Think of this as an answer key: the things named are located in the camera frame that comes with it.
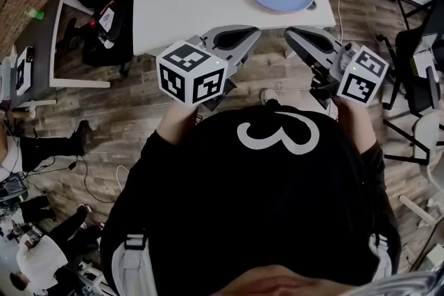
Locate white chair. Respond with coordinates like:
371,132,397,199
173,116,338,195
398,112,444,228

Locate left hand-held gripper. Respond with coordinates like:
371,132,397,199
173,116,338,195
155,24,262,112

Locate thin white floor cable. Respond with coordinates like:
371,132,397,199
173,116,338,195
334,0,344,44

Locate grey desk white legs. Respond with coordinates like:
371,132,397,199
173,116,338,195
0,0,112,112

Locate person's left forearm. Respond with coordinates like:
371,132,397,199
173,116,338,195
156,102,200,146

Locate person's right forearm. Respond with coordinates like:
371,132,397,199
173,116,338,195
334,96,379,155

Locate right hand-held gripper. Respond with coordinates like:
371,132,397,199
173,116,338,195
284,25,389,110

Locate person's face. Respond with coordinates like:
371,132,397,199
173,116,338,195
211,265,351,296

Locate person's white shoe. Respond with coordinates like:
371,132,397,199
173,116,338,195
260,88,280,107

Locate white printed card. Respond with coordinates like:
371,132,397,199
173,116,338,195
98,12,117,33

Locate person's black shirt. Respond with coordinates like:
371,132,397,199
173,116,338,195
99,104,403,296

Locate white device box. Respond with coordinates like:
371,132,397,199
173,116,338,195
15,46,36,96

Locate black floor cable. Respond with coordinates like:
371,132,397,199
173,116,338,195
80,155,116,204

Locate black mesh office chair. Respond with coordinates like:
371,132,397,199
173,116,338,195
376,0,444,115

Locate white shoulder strap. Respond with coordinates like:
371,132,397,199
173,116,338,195
367,232,393,280
112,233,157,296

